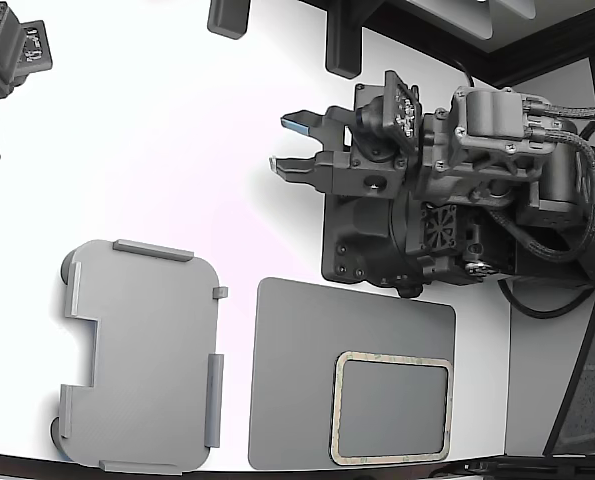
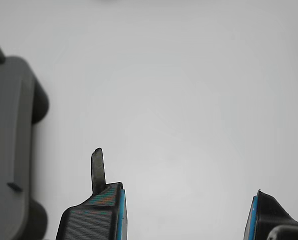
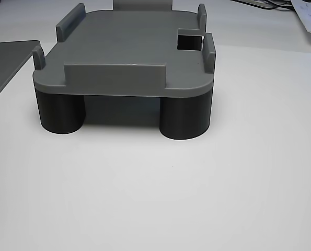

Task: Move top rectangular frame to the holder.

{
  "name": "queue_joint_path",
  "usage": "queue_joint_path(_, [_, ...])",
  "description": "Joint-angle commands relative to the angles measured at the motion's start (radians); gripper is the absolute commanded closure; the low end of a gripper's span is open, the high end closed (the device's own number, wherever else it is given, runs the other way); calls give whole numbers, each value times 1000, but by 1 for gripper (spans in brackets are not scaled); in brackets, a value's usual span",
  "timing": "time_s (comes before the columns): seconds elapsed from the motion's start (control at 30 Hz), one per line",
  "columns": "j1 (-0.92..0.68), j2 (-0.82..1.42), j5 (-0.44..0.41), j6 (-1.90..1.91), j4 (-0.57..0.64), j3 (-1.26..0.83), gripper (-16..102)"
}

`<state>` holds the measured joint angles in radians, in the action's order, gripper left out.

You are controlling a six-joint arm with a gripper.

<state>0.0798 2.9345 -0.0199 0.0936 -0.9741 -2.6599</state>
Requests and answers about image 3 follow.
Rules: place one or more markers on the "grey flat mat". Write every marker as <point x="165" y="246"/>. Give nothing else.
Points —
<point x="6" y="62"/>

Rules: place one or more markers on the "white printed paper sheet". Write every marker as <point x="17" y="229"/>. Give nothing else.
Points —
<point x="310" y="18"/>

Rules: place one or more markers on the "grey holder with black legs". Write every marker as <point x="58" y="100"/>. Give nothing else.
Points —
<point x="124" y="39"/>

